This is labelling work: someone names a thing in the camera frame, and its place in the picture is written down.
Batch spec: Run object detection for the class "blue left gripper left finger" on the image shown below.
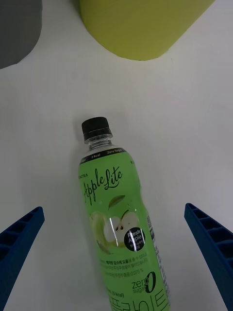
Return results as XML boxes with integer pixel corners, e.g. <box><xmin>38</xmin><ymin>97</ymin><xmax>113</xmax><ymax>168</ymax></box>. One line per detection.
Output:
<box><xmin>0</xmin><ymin>206</ymin><xmax>45</xmax><ymax>311</ymax></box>

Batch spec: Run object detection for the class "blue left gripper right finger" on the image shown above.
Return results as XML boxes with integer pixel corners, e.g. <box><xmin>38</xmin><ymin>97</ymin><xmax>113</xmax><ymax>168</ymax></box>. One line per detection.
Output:
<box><xmin>183</xmin><ymin>203</ymin><xmax>233</xmax><ymax>311</ymax></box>

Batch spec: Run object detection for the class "green label plastic bottle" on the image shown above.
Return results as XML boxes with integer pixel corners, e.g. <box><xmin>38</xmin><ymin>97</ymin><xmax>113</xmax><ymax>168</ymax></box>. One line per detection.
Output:
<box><xmin>78</xmin><ymin>116</ymin><xmax>172</xmax><ymax>311</ymax></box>

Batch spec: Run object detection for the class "grey plastic waste bin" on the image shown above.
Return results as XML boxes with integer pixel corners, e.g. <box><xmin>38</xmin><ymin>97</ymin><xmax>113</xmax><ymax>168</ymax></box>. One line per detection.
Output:
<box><xmin>0</xmin><ymin>0</ymin><xmax>43</xmax><ymax>70</ymax></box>

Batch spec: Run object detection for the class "yellow-green plastic waste bin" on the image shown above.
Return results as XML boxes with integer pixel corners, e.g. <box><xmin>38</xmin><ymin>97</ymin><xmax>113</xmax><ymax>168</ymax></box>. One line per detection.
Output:
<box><xmin>78</xmin><ymin>0</ymin><xmax>216</xmax><ymax>61</ymax></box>

